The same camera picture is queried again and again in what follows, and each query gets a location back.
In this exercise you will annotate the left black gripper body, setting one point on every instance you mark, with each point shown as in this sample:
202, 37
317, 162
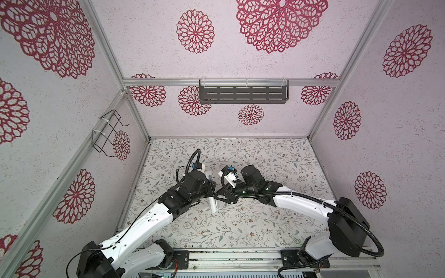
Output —
207, 190

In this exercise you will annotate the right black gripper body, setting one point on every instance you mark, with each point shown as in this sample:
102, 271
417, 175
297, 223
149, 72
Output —
244, 189

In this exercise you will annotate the white remote control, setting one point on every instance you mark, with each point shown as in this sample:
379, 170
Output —
212, 203

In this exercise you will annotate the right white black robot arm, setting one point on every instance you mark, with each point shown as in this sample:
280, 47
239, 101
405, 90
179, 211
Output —
343, 235

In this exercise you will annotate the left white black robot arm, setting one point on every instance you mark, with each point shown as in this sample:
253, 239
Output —
119, 257

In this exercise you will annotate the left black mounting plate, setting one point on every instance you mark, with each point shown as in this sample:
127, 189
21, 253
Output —
179, 260

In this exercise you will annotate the black mounting plate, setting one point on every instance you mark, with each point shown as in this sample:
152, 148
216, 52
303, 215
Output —
297, 259
179, 260

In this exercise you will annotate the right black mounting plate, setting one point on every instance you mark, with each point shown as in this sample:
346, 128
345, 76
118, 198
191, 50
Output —
297, 259

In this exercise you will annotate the grey slotted metal shelf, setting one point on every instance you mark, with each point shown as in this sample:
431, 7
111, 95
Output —
244, 94

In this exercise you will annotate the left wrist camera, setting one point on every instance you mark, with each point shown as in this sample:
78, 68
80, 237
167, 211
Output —
198, 166

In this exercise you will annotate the black wire wall rack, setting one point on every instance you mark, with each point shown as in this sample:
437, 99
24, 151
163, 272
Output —
111, 140

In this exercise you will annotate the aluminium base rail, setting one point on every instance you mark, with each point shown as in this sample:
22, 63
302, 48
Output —
237, 260

